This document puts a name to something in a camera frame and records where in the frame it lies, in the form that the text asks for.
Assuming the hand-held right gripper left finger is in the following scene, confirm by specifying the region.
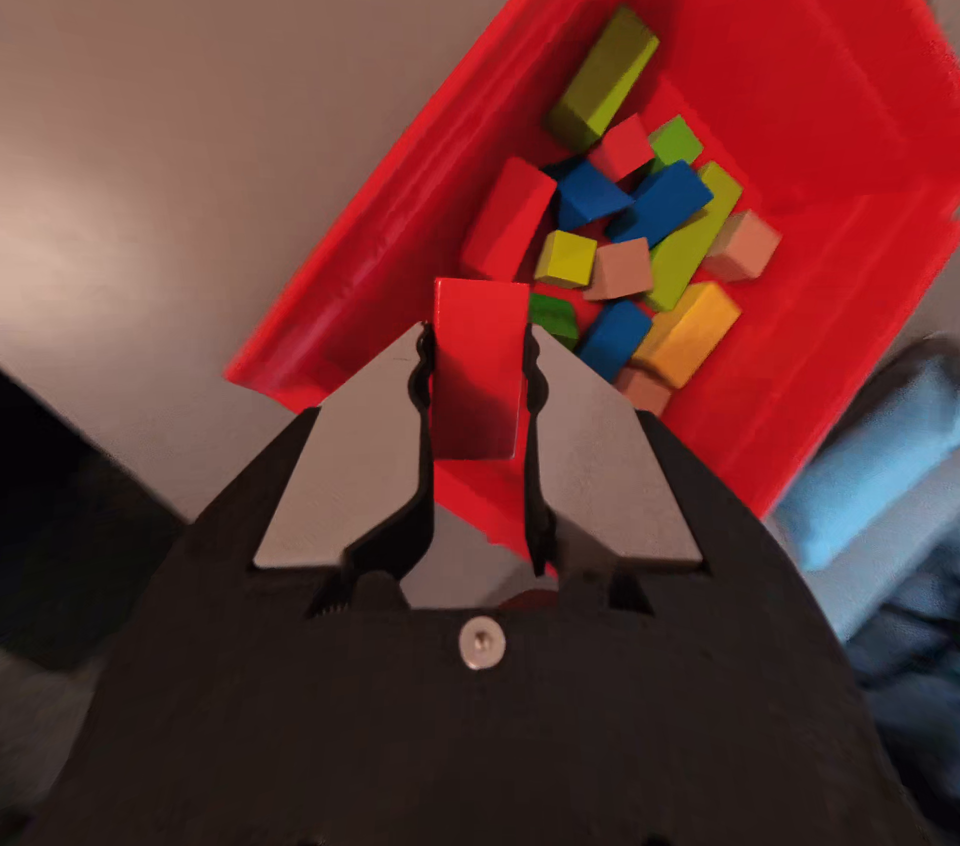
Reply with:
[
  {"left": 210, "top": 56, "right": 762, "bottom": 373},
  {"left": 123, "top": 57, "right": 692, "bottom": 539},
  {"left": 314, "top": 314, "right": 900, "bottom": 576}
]
[{"left": 252, "top": 321, "right": 439, "bottom": 581}]

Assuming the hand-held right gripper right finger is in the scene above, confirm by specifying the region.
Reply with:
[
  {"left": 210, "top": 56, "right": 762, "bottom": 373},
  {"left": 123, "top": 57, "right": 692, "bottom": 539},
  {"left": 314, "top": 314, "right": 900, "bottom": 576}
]
[{"left": 521, "top": 324, "right": 705, "bottom": 586}]

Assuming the dark green wooden cube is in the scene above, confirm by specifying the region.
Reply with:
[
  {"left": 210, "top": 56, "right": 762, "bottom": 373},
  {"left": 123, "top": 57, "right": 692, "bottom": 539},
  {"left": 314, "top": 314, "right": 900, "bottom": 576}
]
[{"left": 528, "top": 293, "right": 581, "bottom": 350}]

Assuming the red plastic bin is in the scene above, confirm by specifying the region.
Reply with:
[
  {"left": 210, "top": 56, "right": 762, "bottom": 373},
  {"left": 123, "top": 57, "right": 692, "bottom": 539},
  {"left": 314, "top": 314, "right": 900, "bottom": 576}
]
[{"left": 223, "top": 0, "right": 960, "bottom": 577}]

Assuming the yellow wooden block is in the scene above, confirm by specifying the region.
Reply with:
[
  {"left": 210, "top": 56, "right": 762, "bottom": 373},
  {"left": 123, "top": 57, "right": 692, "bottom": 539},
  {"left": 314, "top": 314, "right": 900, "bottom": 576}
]
[{"left": 630, "top": 281, "right": 744, "bottom": 391}]

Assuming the natural wooden block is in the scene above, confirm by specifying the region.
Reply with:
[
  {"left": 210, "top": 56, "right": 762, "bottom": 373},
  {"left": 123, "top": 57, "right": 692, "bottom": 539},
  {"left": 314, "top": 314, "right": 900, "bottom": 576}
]
[{"left": 703, "top": 208, "right": 783, "bottom": 283}]

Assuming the blue wooden cube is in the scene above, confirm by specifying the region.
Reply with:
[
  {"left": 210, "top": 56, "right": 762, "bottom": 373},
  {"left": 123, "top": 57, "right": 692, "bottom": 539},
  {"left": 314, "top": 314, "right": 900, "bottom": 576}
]
[{"left": 543, "top": 157, "right": 635, "bottom": 232}]

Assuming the red wooden cube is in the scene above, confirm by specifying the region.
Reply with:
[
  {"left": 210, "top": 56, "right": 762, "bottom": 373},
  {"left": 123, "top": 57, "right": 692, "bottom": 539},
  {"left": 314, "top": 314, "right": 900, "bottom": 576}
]
[{"left": 587, "top": 113, "right": 655, "bottom": 185}]

